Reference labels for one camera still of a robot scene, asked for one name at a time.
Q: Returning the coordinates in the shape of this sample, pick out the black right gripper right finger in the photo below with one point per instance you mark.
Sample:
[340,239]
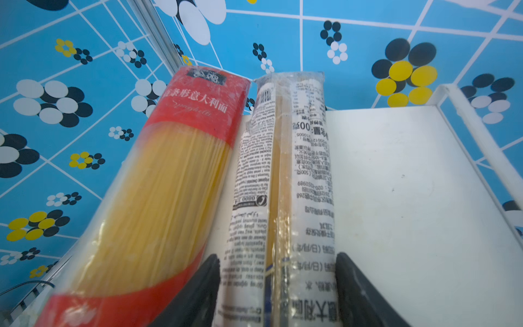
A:
[361,304]

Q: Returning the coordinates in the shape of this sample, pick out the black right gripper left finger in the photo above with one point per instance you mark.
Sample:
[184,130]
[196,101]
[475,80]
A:
[195,304]

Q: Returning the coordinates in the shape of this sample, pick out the clear blue spaghetti bag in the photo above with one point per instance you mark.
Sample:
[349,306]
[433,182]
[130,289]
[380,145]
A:
[279,265]

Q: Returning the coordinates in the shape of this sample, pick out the red spaghetti bag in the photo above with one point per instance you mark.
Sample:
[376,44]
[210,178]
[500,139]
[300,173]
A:
[147,237]

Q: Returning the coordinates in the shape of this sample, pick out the white metal two-tier shelf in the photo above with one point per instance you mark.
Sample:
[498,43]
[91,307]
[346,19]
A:
[414,215]

